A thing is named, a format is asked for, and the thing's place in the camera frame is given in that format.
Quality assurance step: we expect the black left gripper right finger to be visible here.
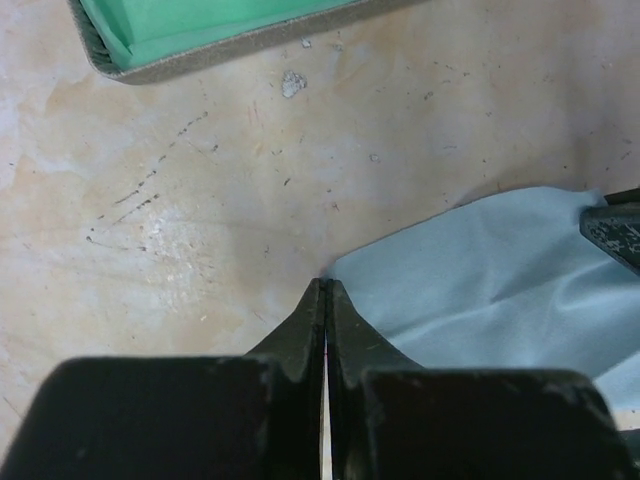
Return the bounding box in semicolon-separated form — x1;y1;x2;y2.
325;280;639;479

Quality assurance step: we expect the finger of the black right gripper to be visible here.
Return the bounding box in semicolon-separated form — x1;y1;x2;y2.
579;187;640;275

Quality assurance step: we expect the light blue cleaning cloth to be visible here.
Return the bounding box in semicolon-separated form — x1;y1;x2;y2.
326;187;639;410

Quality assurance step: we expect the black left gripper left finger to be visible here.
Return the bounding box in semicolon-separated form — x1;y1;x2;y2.
1;280;325;479

